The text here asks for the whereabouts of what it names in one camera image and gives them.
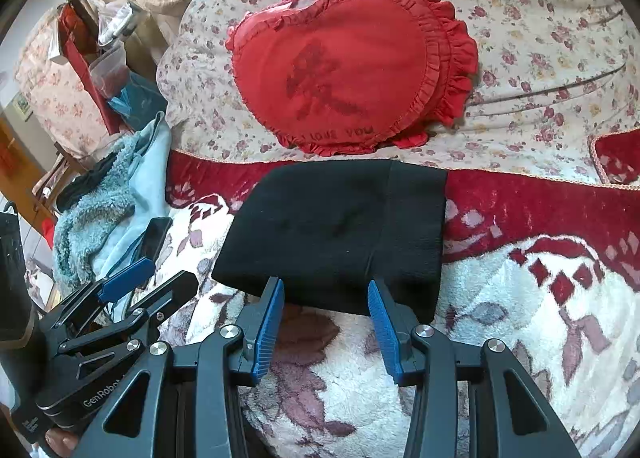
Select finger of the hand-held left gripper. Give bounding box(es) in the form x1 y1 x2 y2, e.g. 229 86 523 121
59 271 201 365
49 258 157 328

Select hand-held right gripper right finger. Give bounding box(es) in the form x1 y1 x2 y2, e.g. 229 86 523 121
368 279 582 458

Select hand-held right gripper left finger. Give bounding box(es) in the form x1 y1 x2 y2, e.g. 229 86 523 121
79 277 286 458

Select black pants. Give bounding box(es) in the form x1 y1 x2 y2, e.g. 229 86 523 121
211 159 448 321

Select person's left hand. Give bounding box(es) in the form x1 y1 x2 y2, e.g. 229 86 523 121
45 430 79 458

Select black smartphone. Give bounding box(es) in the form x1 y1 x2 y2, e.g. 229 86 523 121
135 217 173 264

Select light blue fleece jacket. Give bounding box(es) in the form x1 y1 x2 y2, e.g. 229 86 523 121
52 111 173 319

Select dark cloth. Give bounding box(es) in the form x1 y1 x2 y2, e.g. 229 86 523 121
55 153 122 214

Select brown wooden furniture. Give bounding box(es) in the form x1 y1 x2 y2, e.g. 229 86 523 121
0 118 83 226

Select red and white plush blanket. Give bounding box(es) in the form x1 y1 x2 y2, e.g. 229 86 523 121
160 148 640 458

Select blue plastic bag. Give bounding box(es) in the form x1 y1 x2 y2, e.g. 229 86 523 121
107 71 170 135

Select floral cloth cover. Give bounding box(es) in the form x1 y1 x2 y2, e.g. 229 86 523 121
14 6 108 161

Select clear plastic container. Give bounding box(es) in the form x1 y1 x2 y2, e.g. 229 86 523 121
89 42 132 95

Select clear plastic bag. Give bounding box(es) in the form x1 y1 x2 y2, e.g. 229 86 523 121
97 0 142 46

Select red heart-shaped ruffled pillow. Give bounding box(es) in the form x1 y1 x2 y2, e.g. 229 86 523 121
225 0 480 158

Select red patterned cushion with trim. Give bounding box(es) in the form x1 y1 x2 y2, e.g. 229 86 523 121
587 127 640 189

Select floral quilt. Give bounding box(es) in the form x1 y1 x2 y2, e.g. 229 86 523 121
156 0 640 186

